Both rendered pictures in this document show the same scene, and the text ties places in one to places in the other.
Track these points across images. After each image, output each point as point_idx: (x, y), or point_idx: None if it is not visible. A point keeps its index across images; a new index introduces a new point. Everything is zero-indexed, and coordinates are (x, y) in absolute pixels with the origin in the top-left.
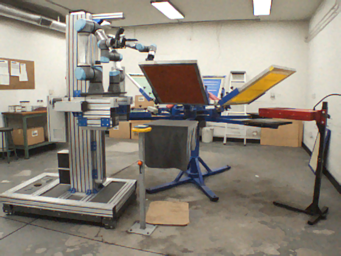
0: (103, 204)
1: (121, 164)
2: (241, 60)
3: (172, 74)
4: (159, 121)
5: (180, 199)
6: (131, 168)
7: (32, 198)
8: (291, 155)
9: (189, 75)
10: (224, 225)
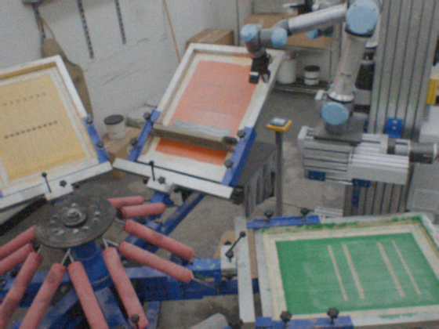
0: (328, 213)
1: None
2: None
3: (223, 75)
4: (246, 164)
5: (212, 300)
6: None
7: (437, 226)
8: None
9: (195, 74)
10: (181, 229)
